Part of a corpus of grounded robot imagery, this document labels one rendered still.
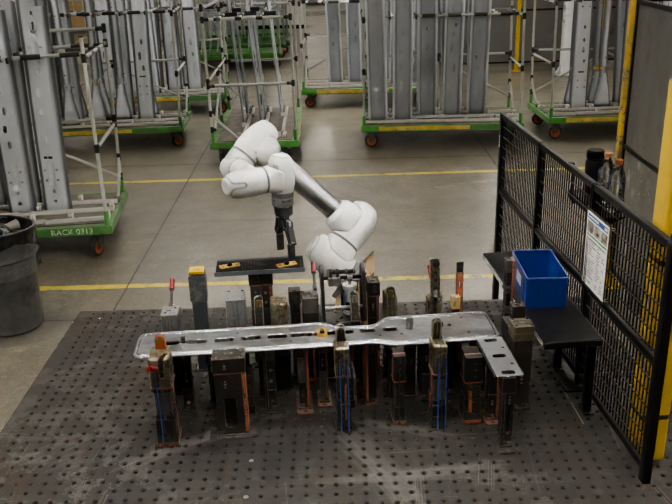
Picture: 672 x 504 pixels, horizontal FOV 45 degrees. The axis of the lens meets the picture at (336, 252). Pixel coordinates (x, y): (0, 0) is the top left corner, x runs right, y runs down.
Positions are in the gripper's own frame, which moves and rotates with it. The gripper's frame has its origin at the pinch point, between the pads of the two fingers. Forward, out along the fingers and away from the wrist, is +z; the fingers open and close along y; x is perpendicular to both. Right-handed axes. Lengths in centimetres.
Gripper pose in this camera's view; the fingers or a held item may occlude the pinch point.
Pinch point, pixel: (286, 252)
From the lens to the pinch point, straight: 336.7
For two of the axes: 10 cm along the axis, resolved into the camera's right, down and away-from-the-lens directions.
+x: 9.2, -1.7, 3.5
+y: 3.9, 3.3, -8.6
